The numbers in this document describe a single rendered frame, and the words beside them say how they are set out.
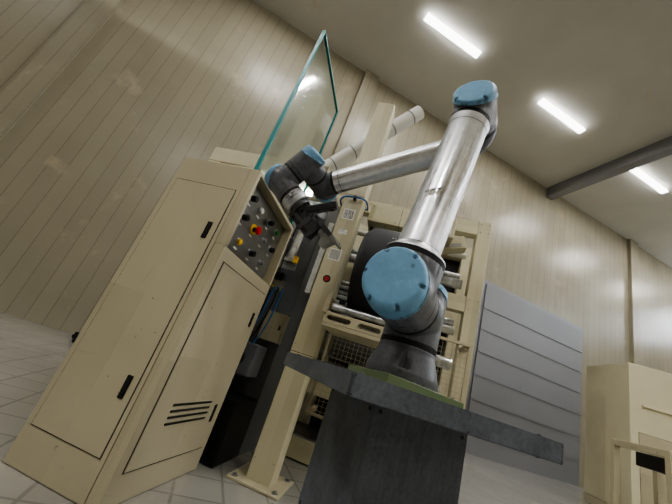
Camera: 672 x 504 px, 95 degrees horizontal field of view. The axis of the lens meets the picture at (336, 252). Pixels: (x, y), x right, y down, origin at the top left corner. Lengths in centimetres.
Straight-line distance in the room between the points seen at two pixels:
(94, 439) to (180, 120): 521
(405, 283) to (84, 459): 115
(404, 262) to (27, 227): 533
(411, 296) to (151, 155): 534
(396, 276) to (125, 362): 101
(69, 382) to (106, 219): 410
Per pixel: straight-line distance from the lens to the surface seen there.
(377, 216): 227
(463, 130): 95
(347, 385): 55
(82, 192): 564
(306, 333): 177
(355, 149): 268
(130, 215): 538
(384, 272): 68
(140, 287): 141
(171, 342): 127
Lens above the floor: 59
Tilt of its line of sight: 20 degrees up
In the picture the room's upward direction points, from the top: 19 degrees clockwise
